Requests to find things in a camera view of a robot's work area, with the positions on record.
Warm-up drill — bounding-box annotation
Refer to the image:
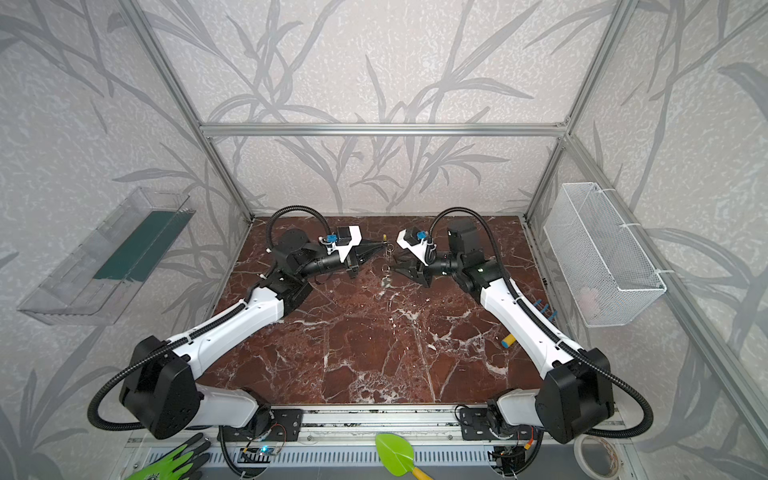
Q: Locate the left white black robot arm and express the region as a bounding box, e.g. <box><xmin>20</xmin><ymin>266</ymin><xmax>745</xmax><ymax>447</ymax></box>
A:
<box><xmin>119</xmin><ymin>226</ymin><xmax>386</xmax><ymax>439</ymax></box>

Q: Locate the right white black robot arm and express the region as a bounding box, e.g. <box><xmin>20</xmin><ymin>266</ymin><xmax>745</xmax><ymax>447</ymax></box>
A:
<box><xmin>394</xmin><ymin>217</ymin><xmax>615</xmax><ymax>444</ymax></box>

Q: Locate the blue toy rake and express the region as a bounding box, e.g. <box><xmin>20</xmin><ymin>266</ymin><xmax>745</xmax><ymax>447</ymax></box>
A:
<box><xmin>501</xmin><ymin>299</ymin><xmax>557</xmax><ymax>348</ymax></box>

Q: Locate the pink object in basket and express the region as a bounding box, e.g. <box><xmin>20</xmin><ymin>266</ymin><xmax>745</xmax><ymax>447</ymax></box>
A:
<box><xmin>577</xmin><ymin>287</ymin><xmax>601</xmax><ymax>321</ymax></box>

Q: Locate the green toy shovel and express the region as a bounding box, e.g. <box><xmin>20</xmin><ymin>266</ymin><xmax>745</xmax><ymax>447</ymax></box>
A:
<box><xmin>375</xmin><ymin>433</ymin><xmax>432</xmax><ymax>480</ymax></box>

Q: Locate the tape roll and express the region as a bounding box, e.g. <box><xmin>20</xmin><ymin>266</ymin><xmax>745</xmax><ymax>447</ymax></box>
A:
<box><xmin>573</xmin><ymin>435</ymin><xmax>622</xmax><ymax>480</ymax></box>

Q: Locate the green black work glove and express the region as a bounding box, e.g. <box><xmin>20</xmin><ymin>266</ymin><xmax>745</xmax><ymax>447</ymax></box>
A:
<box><xmin>127</xmin><ymin>433</ymin><xmax>211</xmax><ymax>480</ymax></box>

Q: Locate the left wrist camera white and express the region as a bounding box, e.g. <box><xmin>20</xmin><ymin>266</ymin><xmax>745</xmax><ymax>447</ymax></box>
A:
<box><xmin>319</xmin><ymin>225</ymin><xmax>362</xmax><ymax>263</ymax></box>

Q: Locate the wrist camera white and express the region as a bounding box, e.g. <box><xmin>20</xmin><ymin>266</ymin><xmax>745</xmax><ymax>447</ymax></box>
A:
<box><xmin>397</xmin><ymin>227</ymin><xmax>437</xmax><ymax>266</ymax></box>
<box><xmin>319</xmin><ymin>225</ymin><xmax>362</xmax><ymax>263</ymax></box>

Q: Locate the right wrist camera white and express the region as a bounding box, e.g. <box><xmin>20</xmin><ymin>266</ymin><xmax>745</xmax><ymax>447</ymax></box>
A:
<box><xmin>397</xmin><ymin>227</ymin><xmax>437</xmax><ymax>266</ymax></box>

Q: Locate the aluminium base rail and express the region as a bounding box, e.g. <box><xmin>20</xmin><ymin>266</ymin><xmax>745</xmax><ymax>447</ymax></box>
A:
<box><xmin>119</xmin><ymin>403</ymin><xmax>637</xmax><ymax>480</ymax></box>

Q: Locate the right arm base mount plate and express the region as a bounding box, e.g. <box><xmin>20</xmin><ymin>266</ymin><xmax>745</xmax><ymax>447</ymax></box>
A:
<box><xmin>453</xmin><ymin>404</ymin><xmax>539</xmax><ymax>441</ymax></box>

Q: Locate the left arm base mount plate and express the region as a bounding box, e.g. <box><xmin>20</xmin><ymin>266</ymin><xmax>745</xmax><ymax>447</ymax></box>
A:
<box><xmin>252</xmin><ymin>408</ymin><xmax>304</xmax><ymax>442</ymax></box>

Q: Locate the white wire mesh basket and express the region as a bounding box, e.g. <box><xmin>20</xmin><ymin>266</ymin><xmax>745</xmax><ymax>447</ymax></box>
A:
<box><xmin>544</xmin><ymin>182</ymin><xmax>667</xmax><ymax>328</ymax></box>

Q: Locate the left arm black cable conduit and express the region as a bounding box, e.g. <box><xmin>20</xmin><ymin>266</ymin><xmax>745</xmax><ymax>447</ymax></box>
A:
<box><xmin>86</xmin><ymin>205</ymin><xmax>334</xmax><ymax>432</ymax></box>

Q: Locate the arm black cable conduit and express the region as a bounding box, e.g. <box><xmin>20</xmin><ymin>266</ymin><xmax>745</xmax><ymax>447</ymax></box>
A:
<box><xmin>86</xmin><ymin>205</ymin><xmax>334</xmax><ymax>432</ymax></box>
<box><xmin>427</xmin><ymin>207</ymin><xmax>655</xmax><ymax>439</ymax></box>

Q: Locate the clear plastic wall tray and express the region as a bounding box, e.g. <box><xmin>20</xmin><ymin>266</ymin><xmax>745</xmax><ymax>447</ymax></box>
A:
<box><xmin>18</xmin><ymin>187</ymin><xmax>196</xmax><ymax>326</ymax></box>

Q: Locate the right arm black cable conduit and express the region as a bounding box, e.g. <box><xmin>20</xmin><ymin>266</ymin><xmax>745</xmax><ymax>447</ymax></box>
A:
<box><xmin>427</xmin><ymin>207</ymin><xmax>655</xmax><ymax>439</ymax></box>

